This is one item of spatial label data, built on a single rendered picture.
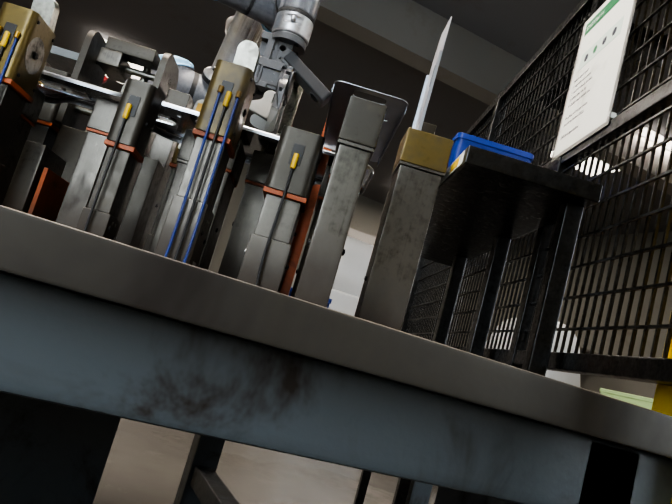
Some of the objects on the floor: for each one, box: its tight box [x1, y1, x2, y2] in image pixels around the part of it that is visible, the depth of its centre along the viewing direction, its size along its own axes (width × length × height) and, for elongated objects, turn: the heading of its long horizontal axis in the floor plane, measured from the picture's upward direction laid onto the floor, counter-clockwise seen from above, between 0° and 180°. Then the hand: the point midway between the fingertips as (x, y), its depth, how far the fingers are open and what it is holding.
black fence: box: [353, 0, 672, 504], centre depth 149 cm, size 14×197×155 cm, turn 65°
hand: (270, 138), depth 121 cm, fingers open, 7 cm apart
